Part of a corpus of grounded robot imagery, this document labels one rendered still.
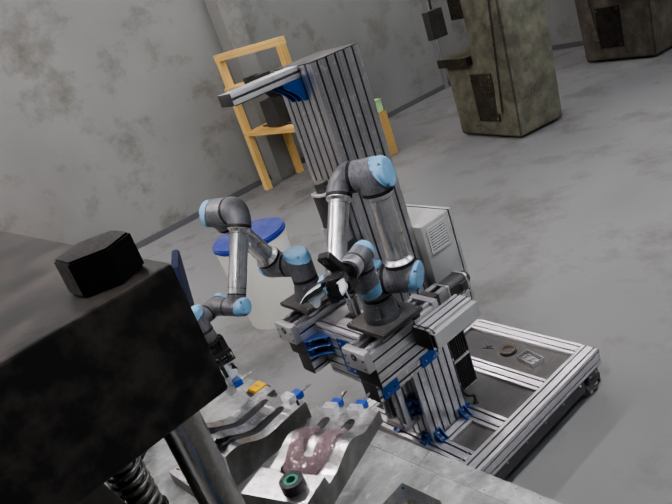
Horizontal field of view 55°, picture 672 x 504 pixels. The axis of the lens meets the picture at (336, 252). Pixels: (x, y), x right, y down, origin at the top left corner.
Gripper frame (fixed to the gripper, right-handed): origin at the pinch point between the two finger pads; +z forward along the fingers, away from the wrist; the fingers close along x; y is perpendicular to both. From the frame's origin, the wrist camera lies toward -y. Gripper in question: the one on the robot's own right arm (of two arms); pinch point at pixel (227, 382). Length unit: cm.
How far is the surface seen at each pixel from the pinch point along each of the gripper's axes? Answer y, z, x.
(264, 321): 86, 75, 216
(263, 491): -18, 8, -65
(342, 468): 6, 15, -72
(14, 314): -45, -97, -154
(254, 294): 87, 49, 211
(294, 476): -9, 6, -73
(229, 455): -18.8, 4.3, -40.6
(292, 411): 9.6, 9.0, -34.5
